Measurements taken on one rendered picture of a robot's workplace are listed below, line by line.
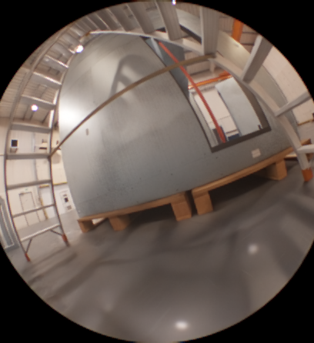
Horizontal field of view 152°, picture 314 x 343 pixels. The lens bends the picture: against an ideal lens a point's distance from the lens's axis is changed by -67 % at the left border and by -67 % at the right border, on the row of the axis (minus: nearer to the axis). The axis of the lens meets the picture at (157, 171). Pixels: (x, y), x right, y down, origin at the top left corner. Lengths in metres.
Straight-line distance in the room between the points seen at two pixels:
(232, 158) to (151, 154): 0.59
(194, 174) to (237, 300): 0.74
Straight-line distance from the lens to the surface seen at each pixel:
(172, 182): 0.85
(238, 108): 5.26
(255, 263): 0.43
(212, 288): 0.39
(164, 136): 0.87
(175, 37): 0.84
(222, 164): 0.86
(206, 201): 0.77
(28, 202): 9.68
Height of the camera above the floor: 0.34
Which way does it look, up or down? 2 degrees up
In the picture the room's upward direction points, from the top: 20 degrees counter-clockwise
